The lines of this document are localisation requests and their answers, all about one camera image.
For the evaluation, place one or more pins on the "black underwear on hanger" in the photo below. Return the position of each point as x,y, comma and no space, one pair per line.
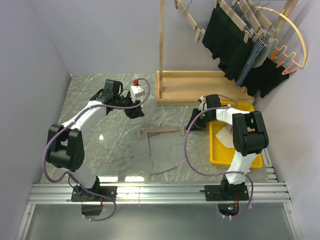
226,41

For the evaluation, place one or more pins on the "yellow plastic tray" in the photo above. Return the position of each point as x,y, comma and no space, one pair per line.
219,154

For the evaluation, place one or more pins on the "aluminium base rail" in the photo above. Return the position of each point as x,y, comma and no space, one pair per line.
157,193

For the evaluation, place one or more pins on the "pink clothes peg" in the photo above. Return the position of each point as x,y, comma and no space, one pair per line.
281,62

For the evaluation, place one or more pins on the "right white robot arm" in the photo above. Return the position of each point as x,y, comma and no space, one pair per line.
249,136

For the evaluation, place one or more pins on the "wooden hanger holding striped underwear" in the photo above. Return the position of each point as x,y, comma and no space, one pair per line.
259,31

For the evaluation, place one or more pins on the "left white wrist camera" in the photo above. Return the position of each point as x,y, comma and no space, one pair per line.
136,91

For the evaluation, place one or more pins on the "wooden clip hanger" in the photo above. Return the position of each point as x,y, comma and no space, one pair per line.
263,20
199,32
139,132

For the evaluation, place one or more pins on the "gold arc hanger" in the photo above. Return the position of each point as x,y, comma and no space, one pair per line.
297,31

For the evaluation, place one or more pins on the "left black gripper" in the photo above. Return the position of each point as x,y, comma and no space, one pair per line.
134,112

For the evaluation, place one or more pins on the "beige underwear in tray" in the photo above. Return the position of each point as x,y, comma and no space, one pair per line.
225,136

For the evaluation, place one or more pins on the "wooden hanger holding black underwear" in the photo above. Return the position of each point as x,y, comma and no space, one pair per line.
248,34

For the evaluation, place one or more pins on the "striped blue underwear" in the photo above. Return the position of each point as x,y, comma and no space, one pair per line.
255,50

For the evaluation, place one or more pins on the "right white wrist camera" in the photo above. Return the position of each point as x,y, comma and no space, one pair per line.
202,103

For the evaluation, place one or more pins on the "wooden clothes rack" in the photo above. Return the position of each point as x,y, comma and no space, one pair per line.
185,87

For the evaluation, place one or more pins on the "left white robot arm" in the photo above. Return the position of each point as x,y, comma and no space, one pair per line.
65,146

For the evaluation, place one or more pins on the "light grey underwear hanging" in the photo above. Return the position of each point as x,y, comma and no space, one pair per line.
263,54

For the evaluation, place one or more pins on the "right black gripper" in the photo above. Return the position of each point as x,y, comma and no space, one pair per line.
195,112

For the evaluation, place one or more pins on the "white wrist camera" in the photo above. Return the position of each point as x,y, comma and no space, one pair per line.
136,91
202,103

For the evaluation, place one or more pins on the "black underwear at rear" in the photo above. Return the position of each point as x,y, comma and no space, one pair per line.
264,78

